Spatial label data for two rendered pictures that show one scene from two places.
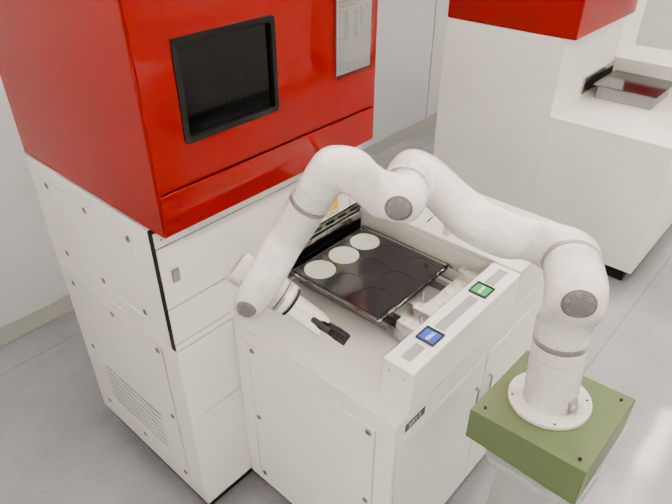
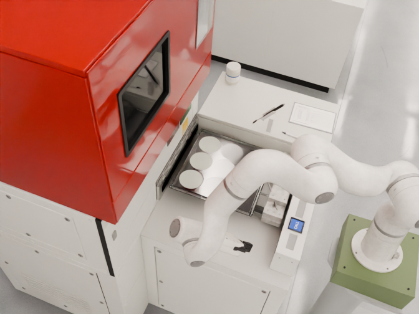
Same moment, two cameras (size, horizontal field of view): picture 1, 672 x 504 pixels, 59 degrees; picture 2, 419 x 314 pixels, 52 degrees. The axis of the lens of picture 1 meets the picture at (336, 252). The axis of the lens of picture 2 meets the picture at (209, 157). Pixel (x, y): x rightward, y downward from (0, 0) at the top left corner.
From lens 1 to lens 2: 77 cm
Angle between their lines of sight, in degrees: 24
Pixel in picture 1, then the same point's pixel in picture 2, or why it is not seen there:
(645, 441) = (368, 205)
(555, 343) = (395, 232)
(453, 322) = (304, 208)
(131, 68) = (96, 132)
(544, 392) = (381, 253)
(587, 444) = (408, 276)
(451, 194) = (341, 167)
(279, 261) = (220, 229)
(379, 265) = (229, 164)
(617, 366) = not seen: hidden behind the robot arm
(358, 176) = (288, 176)
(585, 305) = not seen: outside the picture
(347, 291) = not seen: hidden behind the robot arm
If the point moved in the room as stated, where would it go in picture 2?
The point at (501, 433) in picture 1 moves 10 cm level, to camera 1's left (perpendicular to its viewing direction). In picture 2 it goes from (358, 281) to (335, 290)
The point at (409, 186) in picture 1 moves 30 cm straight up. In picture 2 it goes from (332, 183) to (371, 98)
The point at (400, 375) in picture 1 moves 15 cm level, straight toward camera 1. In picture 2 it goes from (288, 260) to (302, 299)
